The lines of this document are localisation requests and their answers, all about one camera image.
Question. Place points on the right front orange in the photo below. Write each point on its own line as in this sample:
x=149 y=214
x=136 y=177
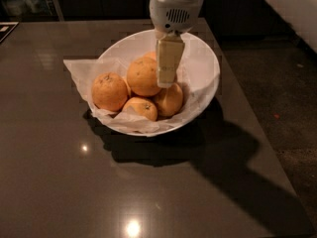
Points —
x=169 y=100

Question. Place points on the left orange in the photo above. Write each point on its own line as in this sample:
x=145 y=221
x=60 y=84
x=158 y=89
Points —
x=109 y=91

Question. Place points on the dark cabinet with glass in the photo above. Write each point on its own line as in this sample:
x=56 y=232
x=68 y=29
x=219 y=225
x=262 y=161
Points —
x=30 y=10

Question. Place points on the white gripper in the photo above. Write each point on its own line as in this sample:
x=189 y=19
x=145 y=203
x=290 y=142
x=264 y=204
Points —
x=173 y=14

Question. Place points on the white bowl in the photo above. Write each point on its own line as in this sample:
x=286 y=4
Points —
x=201 y=63

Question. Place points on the white paper liner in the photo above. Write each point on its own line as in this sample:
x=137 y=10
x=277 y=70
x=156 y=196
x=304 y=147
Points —
x=82 y=73

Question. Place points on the black device at table edge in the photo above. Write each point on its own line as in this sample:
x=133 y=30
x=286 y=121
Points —
x=6 y=28

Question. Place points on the small front orange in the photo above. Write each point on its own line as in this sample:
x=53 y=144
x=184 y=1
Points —
x=142 y=106

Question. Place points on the top centre orange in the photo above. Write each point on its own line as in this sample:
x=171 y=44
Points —
x=142 y=77

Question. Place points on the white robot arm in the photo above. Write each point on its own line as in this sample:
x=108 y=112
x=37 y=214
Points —
x=171 y=19

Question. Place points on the back orange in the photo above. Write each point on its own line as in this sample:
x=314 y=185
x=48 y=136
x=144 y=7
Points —
x=151 y=55

